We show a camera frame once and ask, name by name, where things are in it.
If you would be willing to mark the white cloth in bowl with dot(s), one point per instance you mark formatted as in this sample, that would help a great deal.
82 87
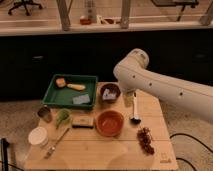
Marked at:
108 95

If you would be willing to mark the dark red grape bunch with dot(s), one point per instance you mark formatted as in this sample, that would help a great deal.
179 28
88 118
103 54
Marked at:
145 140

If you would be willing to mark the black office chair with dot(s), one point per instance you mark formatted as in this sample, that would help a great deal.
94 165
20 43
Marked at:
24 3

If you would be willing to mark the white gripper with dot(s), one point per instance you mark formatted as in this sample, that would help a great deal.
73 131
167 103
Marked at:
128 99

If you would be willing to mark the orange bowl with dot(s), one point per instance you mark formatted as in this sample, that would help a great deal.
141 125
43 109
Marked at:
109 123

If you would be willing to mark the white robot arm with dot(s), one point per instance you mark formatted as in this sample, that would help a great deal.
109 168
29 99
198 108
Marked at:
131 73

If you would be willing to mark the black stand at left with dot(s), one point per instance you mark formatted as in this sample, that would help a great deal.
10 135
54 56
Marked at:
4 144

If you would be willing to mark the green plastic tray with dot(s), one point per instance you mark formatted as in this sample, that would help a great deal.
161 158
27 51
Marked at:
63 97

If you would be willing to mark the dark brown bowl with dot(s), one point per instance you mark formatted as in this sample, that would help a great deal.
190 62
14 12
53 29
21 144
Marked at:
113 88

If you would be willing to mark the black rectangular block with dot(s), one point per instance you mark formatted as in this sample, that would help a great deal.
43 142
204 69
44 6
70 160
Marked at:
83 122

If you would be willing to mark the yellow toy banana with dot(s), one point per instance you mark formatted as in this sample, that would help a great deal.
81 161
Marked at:
78 87

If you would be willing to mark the white round container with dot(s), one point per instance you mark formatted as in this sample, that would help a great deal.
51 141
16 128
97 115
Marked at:
38 137

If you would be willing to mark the orange round toy food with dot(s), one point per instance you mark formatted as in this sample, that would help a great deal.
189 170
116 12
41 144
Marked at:
60 82

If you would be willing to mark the red object on shelf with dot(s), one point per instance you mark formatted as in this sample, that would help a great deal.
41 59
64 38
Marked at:
85 21

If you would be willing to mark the green toy vegetable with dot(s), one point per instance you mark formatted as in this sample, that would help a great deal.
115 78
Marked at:
63 116

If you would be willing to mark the small metal cup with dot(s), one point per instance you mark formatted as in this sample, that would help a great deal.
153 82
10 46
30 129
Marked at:
45 114

